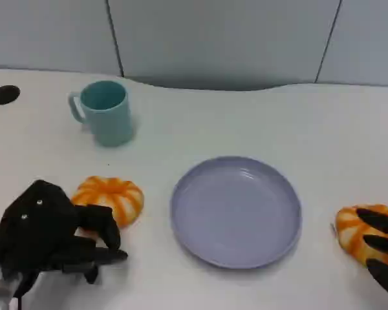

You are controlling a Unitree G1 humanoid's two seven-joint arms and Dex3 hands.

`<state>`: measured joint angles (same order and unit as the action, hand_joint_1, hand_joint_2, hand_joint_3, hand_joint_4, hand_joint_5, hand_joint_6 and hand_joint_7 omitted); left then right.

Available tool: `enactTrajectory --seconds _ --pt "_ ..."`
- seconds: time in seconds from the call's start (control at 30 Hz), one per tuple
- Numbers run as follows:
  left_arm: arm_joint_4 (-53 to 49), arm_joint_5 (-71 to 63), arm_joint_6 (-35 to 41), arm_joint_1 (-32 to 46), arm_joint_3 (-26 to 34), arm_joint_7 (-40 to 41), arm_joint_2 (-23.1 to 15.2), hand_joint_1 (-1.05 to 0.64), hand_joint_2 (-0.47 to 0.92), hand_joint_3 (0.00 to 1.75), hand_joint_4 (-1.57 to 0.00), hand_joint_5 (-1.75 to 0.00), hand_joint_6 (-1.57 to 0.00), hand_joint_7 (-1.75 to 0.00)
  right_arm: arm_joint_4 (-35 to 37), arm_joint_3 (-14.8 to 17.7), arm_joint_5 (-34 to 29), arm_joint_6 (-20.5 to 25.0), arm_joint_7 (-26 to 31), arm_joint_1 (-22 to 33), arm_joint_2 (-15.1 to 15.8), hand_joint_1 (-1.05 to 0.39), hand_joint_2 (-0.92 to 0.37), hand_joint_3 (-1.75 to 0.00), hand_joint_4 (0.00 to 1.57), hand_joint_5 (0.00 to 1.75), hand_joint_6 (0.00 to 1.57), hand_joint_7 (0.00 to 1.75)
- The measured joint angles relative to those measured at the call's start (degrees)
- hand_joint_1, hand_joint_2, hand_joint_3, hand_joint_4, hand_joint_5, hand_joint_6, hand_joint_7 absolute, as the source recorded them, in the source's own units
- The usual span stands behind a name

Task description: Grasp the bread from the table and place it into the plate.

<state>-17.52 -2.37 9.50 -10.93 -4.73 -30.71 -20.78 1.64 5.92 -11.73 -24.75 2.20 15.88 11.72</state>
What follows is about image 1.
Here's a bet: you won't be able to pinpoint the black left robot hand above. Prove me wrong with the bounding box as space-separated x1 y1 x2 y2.
0 180 129 285

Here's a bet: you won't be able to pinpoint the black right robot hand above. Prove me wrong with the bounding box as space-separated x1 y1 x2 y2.
356 207 388 308

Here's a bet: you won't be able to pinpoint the orange white toy bread roll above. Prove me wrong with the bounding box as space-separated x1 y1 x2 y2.
335 203 388 268
70 176 145 229

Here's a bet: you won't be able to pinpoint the pale green mug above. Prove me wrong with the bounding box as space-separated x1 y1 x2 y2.
68 80 133 148

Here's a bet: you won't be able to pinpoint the lilac plate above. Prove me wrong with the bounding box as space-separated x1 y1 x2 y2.
171 156 303 270

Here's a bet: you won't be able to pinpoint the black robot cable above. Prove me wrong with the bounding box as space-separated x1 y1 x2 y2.
13 271 39 310

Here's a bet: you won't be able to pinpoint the black table cable grommet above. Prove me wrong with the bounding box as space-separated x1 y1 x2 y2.
0 85 21 105

